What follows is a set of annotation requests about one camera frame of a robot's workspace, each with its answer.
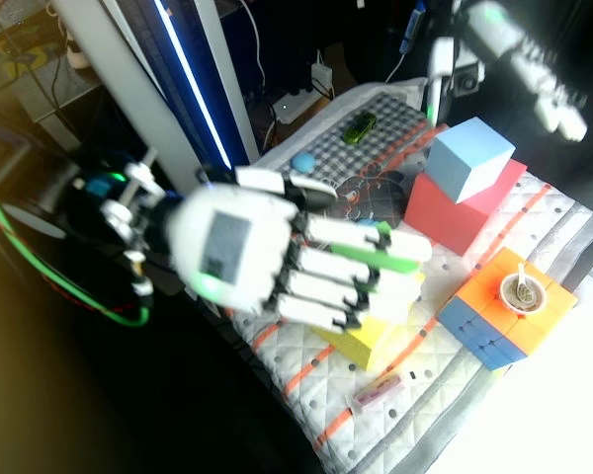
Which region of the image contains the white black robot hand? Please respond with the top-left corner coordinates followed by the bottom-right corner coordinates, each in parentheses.
top-left (170, 166), bottom-right (434, 333)
top-left (466, 0), bottom-right (589, 143)

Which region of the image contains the small blue ball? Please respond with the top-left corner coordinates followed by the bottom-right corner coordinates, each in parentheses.
top-left (290, 152), bottom-right (317, 174)

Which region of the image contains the blue foam cube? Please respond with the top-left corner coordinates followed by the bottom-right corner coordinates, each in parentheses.
top-left (424, 117), bottom-right (518, 205)

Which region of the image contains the white power strip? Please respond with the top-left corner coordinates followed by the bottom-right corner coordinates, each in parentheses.
top-left (271, 88), bottom-right (327, 124)

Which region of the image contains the yellow foam block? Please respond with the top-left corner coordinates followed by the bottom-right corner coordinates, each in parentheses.
top-left (310, 269), bottom-right (426, 371)

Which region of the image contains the green toy car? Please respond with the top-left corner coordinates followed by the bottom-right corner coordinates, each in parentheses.
top-left (342, 112), bottom-right (378, 145)

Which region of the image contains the blue light strip panel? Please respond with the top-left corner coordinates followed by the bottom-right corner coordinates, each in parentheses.
top-left (123, 0), bottom-right (261, 169)

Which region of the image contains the white plug adapter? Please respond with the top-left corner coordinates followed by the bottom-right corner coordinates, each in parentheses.
top-left (309, 48), bottom-right (334, 99)

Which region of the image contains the white metal column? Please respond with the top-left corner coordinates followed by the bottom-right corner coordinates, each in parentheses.
top-left (48, 0), bottom-right (202, 197)

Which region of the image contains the red foam block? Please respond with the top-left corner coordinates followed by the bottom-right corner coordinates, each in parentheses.
top-left (403, 158), bottom-right (529, 257)

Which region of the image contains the clear pink toy syringe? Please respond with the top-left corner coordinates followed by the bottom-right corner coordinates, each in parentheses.
top-left (345, 373), bottom-right (406, 411)

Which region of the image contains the grey printed quilt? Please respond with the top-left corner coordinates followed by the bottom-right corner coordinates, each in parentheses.
top-left (226, 78), bottom-right (593, 474)

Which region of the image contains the small white spoon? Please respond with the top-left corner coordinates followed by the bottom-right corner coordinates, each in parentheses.
top-left (515, 263), bottom-right (531, 300)

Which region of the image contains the large colourful puzzle cube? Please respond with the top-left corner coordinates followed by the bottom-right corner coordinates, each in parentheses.
top-left (437, 246), bottom-right (579, 371)

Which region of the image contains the small toy noodle bowl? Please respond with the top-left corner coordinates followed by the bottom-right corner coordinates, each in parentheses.
top-left (498, 271), bottom-right (549, 315)

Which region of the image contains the blue cable connector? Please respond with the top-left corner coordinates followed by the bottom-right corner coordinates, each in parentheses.
top-left (398, 0), bottom-right (427, 55)

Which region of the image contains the thin white cable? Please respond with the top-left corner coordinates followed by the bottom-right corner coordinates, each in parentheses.
top-left (236, 0), bottom-right (269, 90)
top-left (383, 48), bottom-right (412, 86)

